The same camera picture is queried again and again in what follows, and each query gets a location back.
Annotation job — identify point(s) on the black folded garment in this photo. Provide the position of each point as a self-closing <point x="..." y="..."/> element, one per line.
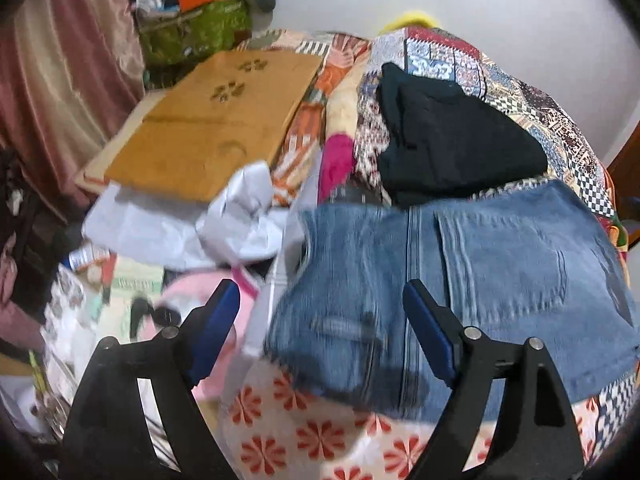
<point x="450" y="145"/>

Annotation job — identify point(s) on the white crumpled cloth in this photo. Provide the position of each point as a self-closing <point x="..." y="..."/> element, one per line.
<point x="200" y="225"/>

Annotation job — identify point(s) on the pink curtain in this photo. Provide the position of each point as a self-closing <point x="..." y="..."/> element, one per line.
<point x="65" y="75"/>

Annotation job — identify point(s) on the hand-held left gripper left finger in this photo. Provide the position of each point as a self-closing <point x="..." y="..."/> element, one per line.
<point x="215" y="325"/>

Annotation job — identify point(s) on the patchwork printed blanket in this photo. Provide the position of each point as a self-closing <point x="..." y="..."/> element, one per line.
<point x="550" y="110"/>

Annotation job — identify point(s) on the green patterned bag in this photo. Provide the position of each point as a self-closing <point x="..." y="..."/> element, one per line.
<point x="192" y="27"/>

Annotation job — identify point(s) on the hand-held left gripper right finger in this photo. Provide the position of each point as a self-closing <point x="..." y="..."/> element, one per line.
<point x="430" y="330"/>

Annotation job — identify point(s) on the pink cloth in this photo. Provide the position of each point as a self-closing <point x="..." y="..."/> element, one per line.
<point x="220" y="320"/>

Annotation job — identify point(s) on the wooden lap board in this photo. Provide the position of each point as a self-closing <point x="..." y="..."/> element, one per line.
<point x="215" y="115"/>

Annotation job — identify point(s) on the yellow object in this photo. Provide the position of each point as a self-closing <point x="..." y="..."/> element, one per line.
<point x="412" y="18"/>

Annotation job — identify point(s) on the white red flower bedsheet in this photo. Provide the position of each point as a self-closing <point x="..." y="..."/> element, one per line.
<point x="310" y="430"/>

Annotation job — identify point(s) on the magenta cloth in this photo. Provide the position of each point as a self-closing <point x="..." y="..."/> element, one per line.
<point x="337" y="160"/>

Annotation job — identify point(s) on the blue denim pants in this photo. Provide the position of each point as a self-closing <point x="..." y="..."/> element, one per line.
<point x="500" y="270"/>

